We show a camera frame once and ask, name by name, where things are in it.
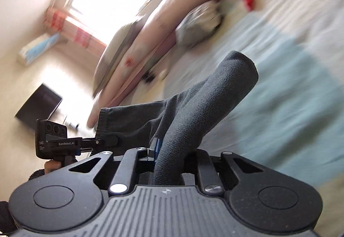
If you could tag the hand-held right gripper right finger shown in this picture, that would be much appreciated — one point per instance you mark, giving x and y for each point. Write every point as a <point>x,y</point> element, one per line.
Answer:
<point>205,169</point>

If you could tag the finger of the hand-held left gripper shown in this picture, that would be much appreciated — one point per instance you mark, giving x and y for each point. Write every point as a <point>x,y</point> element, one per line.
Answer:
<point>103,140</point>

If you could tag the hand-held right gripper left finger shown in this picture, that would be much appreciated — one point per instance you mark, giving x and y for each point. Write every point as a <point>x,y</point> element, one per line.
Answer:
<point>156,148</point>

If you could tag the dark grey pants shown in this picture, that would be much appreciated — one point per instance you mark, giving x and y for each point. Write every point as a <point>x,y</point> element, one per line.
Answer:
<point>204,107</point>

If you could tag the person's left forearm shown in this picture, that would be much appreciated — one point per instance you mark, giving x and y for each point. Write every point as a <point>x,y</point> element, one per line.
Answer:
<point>37,173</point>

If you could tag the person's left hand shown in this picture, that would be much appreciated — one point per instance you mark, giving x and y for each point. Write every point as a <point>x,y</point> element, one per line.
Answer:
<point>52,165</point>

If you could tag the white power strip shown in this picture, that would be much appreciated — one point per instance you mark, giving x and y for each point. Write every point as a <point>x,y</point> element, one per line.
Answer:
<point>72,125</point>

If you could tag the black hair claw clip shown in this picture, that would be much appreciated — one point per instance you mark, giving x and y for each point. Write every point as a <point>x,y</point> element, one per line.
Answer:
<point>148,77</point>

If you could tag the white earbuds case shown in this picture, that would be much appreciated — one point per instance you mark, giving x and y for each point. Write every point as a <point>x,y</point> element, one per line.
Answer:
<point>163,74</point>

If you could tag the floral grey pillow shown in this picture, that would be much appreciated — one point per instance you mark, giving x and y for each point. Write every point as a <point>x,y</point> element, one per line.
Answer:
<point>118,51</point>

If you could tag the white air conditioner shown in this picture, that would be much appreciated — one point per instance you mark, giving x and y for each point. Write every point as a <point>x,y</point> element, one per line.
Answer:
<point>40,47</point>

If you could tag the pink checked curtain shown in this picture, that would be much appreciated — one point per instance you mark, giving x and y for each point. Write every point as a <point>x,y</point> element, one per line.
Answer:
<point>72,28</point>

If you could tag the folded floral quilt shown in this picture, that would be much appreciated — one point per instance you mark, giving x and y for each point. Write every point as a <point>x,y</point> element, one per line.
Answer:
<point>166,32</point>

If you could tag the bed with checked sheet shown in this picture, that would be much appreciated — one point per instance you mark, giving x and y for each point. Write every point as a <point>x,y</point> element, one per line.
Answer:
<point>268,64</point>

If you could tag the grey cat-print cushion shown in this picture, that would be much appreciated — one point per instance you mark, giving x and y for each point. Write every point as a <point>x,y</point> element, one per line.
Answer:
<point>199,25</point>

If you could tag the black wall television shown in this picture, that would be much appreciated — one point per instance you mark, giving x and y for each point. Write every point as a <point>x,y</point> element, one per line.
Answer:
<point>39,107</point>

